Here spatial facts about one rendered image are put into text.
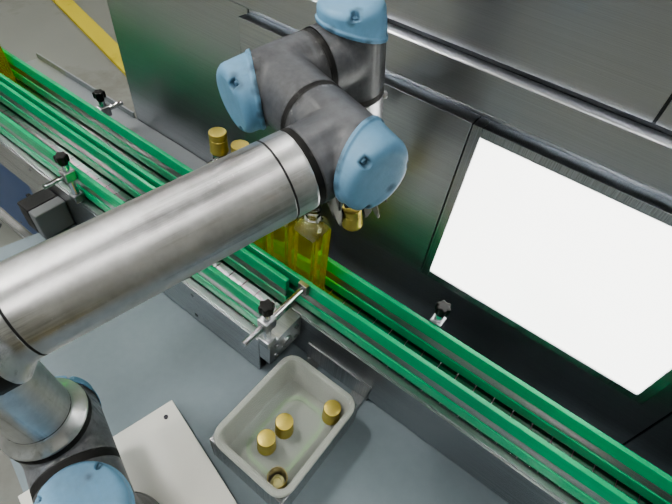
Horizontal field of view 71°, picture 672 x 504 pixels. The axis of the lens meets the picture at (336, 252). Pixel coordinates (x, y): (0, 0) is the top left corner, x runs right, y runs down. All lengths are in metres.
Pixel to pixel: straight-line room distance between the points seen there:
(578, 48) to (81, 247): 0.58
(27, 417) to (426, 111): 0.67
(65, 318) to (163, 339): 0.75
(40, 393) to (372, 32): 0.57
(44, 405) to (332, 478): 0.52
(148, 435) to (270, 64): 0.73
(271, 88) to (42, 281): 0.26
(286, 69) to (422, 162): 0.38
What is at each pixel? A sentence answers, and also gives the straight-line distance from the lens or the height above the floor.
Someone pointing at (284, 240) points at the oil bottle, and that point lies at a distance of 0.90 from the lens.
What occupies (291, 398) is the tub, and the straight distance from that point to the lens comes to 1.01.
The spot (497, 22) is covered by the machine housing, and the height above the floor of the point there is 1.45.
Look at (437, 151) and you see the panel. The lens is 0.78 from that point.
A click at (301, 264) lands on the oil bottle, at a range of 0.92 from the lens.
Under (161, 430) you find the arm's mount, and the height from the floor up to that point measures 0.78.
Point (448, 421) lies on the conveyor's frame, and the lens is 0.92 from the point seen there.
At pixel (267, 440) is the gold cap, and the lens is 0.93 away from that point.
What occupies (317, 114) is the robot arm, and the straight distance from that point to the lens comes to 0.43.
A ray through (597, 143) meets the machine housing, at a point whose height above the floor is 1.36.
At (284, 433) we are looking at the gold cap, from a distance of 0.95.
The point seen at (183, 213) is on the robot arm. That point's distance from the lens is 0.37.
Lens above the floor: 1.69
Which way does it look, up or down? 48 degrees down
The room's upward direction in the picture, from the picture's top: 8 degrees clockwise
